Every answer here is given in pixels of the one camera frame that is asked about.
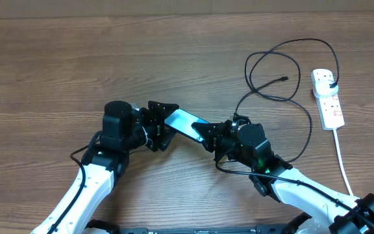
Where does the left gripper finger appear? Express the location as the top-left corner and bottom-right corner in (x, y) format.
(147, 101), (179, 122)
(157, 128), (177, 151)

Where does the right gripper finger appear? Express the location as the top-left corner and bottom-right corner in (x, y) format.
(192, 122), (216, 143)
(203, 140), (219, 153)

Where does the Galaxy smartphone with blue screen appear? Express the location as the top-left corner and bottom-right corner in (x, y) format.
(164, 109), (208, 143)

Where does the black USB charging cable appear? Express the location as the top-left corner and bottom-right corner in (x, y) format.
(232, 38), (340, 164)

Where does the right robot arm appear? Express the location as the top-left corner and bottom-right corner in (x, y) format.
(192, 121), (374, 233)

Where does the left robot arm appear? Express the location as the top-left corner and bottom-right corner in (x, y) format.
(33, 101), (179, 233)

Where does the white charger plug adapter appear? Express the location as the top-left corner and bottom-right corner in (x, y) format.
(313, 80), (339, 98)

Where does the white power strip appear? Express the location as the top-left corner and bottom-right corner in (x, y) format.
(311, 69), (345, 131)

